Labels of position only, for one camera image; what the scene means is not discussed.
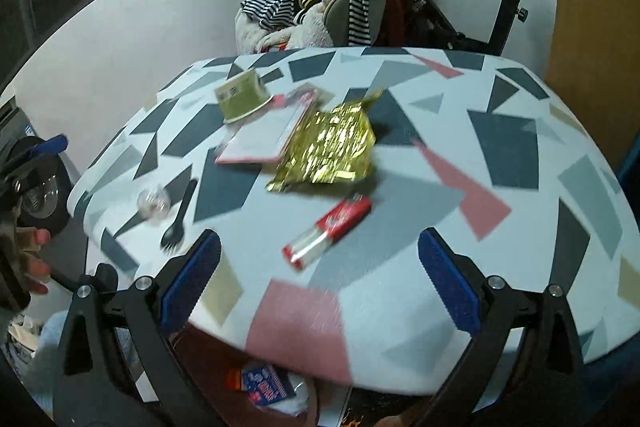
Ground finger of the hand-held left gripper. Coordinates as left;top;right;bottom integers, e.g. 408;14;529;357
0;134;71;190

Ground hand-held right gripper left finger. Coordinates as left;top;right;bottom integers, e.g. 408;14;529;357
52;229;222;427

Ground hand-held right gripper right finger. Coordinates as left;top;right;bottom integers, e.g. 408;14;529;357
418;227;586;427

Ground brown bin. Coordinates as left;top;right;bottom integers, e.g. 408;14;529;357
175;322;351;427

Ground blue cardboard box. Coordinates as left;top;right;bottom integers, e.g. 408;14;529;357
225;363;296;408

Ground red and white wrapper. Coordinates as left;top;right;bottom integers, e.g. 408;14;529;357
282;196;373;272

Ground white plastic bag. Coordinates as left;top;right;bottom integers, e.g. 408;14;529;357
277;374;321;419

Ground person's left hand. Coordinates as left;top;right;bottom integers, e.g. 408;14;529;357
15;227;52;296

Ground black plastic spork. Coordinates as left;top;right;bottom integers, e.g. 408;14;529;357
160;179;199;253

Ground person's leg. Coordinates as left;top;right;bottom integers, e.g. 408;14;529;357
30;309;136;427

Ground pink card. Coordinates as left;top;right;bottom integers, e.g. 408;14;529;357
215;88;321;168

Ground gold foil wrapper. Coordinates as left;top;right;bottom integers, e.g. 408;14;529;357
265;89;386;192

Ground paper cup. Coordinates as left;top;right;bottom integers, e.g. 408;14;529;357
214;71;275;124

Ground wooden door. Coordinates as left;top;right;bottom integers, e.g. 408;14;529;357
542;0;640;152

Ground red garment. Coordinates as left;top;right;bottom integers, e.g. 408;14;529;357
380;0;407;46

